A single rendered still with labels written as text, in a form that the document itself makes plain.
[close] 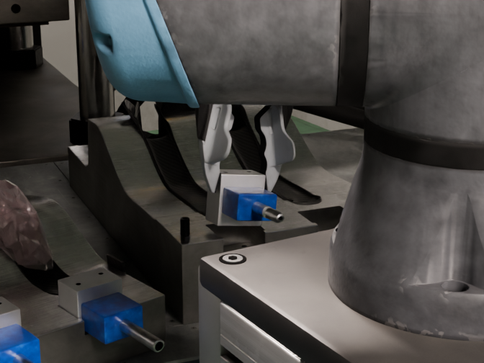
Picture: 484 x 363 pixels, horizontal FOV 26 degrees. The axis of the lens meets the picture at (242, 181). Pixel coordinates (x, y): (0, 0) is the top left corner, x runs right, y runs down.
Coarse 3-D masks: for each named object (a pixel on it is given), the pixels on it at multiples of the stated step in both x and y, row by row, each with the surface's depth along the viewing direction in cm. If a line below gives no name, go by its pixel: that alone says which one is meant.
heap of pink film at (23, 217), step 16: (0, 192) 113; (16, 192) 114; (0, 208) 111; (16, 208) 112; (32, 208) 113; (0, 224) 109; (16, 224) 109; (32, 224) 111; (0, 240) 109; (16, 240) 108; (32, 240) 109; (16, 256) 108; (32, 256) 108; (48, 256) 109
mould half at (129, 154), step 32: (96, 128) 134; (128, 128) 133; (192, 128) 135; (288, 128) 139; (96, 160) 136; (128, 160) 129; (192, 160) 131; (224, 160) 132; (96, 192) 138; (128, 192) 124; (160, 192) 124; (320, 192) 123; (128, 224) 125; (160, 224) 112; (192, 224) 112; (288, 224) 112; (128, 256) 126; (160, 256) 114; (192, 256) 107; (160, 288) 115; (192, 288) 108; (192, 320) 109
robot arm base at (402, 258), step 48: (384, 144) 55; (432, 144) 52; (480, 144) 52; (384, 192) 55; (432, 192) 53; (480, 192) 52; (336, 240) 58; (384, 240) 55; (432, 240) 53; (480, 240) 52; (336, 288) 58; (384, 288) 54; (432, 288) 53; (480, 288) 53; (432, 336) 53; (480, 336) 53
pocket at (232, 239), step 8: (208, 224) 112; (216, 232) 112; (224, 232) 113; (232, 232) 113; (240, 232) 114; (248, 232) 114; (256, 232) 113; (264, 232) 110; (224, 240) 113; (232, 240) 114; (240, 240) 114; (248, 240) 114; (256, 240) 113; (264, 240) 110; (224, 248) 112; (232, 248) 109; (240, 248) 109
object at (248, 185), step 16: (224, 176) 107; (240, 176) 108; (256, 176) 108; (208, 192) 110; (224, 192) 107; (240, 192) 104; (256, 192) 105; (272, 192) 106; (208, 208) 110; (224, 208) 107; (240, 208) 104; (256, 208) 103; (272, 208) 102; (224, 224) 108; (240, 224) 109; (256, 224) 109
